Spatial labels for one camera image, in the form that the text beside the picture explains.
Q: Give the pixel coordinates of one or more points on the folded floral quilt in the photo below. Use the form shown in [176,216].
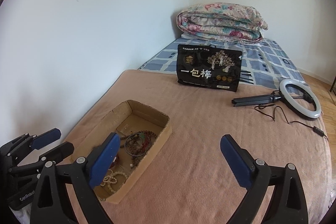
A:
[222,22]

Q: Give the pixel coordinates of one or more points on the white ring light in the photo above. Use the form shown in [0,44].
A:
[304,94]

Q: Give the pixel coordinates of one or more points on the shallow cardboard box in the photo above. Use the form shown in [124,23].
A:
[127,118]

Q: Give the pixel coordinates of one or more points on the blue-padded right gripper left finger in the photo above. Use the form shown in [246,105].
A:
[51,203]

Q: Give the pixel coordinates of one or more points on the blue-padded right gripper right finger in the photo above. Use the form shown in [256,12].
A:
[288,202]

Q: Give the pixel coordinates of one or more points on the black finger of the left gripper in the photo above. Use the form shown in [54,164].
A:
[58,153]

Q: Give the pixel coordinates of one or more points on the black snack bag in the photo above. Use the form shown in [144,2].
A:
[209,67]

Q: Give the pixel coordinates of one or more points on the blue bangle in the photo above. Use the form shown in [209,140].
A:
[137,144]

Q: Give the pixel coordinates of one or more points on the blue checked bed sheet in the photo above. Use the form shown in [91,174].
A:
[264,64]

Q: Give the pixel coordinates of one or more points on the black tripod handle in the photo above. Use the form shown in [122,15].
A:
[257,100]

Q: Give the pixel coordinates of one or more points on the pink blanket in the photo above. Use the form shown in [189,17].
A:
[189,181]

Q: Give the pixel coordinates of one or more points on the red cord jade pendant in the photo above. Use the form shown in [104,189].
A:
[134,160]

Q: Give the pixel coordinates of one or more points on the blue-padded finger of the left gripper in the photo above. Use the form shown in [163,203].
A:
[46,138]

